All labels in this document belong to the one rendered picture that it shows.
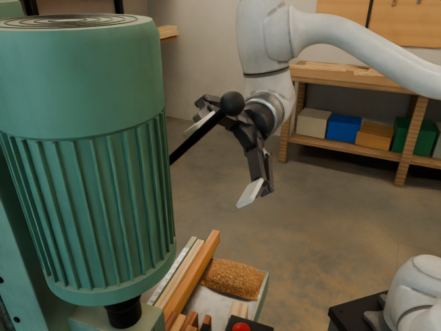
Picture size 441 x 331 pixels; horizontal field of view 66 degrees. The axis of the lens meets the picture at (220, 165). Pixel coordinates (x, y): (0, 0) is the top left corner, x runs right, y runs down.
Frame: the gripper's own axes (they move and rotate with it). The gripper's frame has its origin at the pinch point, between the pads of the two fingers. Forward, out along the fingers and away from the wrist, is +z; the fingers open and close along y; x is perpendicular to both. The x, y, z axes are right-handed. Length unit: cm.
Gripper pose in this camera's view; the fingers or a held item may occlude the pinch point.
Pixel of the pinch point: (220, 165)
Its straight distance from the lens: 52.1
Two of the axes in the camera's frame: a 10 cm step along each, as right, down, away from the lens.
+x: 7.3, -4.2, -5.4
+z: -3.6, 4.4, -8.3
